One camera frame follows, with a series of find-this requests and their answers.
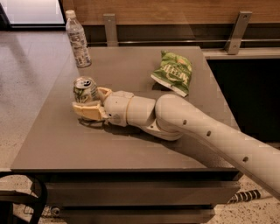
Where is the clear plastic water bottle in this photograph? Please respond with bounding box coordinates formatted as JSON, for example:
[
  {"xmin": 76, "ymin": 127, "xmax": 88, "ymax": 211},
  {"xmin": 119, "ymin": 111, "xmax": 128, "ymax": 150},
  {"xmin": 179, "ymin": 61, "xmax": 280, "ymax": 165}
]
[{"xmin": 66, "ymin": 10, "xmax": 91, "ymax": 67}]

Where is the black chair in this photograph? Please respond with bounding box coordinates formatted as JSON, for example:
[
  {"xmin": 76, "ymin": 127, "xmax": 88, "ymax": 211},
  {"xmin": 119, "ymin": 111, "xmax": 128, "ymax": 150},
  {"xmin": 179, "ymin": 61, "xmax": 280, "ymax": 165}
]
[{"xmin": 0, "ymin": 174, "xmax": 47, "ymax": 224}]

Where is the striped black white cable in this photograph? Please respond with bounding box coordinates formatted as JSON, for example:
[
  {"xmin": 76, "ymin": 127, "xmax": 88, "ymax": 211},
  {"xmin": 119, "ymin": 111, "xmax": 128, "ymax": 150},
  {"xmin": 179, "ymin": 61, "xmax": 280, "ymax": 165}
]
[{"xmin": 227, "ymin": 188, "xmax": 263, "ymax": 205}]

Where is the silver green 7up can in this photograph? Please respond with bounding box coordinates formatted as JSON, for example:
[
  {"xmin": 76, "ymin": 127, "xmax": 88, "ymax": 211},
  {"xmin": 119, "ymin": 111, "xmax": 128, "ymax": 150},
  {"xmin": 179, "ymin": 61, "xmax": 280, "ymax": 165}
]
[{"xmin": 73, "ymin": 76, "xmax": 99, "ymax": 103}]

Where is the grey drawer cabinet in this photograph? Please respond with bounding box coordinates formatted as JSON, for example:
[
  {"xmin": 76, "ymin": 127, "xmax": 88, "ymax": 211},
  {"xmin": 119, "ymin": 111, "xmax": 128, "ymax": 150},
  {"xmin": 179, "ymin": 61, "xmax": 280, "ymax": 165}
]
[{"xmin": 37, "ymin": 169, "xmax": 240, "ymax": 224}]

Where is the green chip bag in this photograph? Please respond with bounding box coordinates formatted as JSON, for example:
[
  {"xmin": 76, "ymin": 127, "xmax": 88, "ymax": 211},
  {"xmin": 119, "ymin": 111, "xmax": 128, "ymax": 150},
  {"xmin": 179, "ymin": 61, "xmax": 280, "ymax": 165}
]
[{"xmin": 151, "ymin": 51, "xmax": 193, "ymax": 97}]

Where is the right metal bracket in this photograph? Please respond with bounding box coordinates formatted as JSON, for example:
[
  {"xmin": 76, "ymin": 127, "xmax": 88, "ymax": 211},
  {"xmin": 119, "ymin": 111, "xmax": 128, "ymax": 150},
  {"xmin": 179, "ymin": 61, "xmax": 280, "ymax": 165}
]
[{"xmin": 225, "ymin": 10, "xmax": 252, "ymax": 55}]

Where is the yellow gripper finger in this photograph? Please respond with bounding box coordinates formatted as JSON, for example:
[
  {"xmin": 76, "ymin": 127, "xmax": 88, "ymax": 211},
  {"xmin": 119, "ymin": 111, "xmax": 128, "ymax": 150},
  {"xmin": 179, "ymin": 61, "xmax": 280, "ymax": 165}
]
[
  {"xmin": 97, "ymin": 87, "xmax": 112, "ymax": 102},
  {"xmin": 72, "ymin": 101, "xmax": 108, "ymax": 121}
]

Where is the left metal bracket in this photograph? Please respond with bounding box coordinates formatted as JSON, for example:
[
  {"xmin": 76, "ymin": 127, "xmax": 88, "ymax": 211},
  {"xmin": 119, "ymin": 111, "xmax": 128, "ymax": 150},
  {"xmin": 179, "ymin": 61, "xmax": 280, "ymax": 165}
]
[{"xmin": 103, "ymin": 14, "xmax": 119, "ymax": 46}]

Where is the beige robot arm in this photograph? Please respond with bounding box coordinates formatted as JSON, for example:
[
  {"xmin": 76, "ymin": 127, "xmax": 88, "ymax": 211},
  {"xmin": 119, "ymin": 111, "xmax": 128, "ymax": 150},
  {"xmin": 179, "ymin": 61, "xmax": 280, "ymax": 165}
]
[{"xmin": 73, "ymin": 87, "xmax": 280, "ymax": 198}]

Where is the metal bracket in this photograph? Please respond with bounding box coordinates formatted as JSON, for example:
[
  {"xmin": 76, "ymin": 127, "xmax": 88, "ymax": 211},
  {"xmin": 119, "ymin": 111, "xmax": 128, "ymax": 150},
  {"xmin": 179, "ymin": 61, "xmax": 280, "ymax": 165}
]
[
  {"xmin": 225, "ymin": 10, "xmax": 252, "ymax": 55},
  {"xmin": 103, "ymin": 14, "xmax": 119, "ymax": 46}
]

